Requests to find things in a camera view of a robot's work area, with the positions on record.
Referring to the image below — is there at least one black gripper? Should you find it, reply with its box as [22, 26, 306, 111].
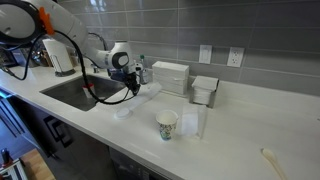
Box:
[121, 71, 142, 97]

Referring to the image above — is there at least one stainless dishwasher front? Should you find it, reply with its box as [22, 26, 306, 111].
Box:
[108, 146, 174, 180]

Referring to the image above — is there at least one stainless steel sink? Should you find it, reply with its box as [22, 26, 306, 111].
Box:
[39, 73, 130, 113]

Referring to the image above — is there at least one clear acrylic holder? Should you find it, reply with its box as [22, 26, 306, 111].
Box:
[180, 103, 209, 140]

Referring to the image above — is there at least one white cup red inside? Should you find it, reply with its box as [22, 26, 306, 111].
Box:
[82, 83, 97, 99]

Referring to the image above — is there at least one white metal frame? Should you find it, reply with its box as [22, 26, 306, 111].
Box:
[0, 159, 29, 180]

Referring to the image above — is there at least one orange cable clip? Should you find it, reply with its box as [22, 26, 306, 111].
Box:
[38, 6, 56, 36]

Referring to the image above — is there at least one white light switch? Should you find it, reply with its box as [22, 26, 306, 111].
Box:
[198, 44, 213, 65]

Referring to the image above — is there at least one dark cabinet front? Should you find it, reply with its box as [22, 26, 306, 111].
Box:
[0, 88, 113, 180]

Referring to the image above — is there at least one small chrome tap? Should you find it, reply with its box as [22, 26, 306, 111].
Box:
[89, 63, 102, 74]

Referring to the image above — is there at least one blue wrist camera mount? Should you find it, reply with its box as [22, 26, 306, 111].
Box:
[109, 68, 129, 83]

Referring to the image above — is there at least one black red bottle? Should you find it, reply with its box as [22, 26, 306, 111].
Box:
[0, 148, 14, 168]

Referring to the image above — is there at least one patterned paper cup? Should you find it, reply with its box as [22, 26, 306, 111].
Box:
[155, 109, 180, 141]

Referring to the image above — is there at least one white plastic cup lid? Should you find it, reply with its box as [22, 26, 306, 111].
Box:
[113, 107, 133, 121]

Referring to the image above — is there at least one black paper towel holder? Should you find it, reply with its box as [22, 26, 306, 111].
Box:
[53, 54, 76, 78]

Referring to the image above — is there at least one white power outlet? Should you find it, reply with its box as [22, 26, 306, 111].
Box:
[226, 46, 245, 68]

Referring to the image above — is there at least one white paper towel roll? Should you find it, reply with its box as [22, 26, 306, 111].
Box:
[42, 38, 76, 76]

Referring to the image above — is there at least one tall chrome gooseneck faucet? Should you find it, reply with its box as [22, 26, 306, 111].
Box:
[87, 32, 109, 51]

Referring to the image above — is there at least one cream plastic spoon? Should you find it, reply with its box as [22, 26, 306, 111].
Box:
[260, 147, 289, 180]

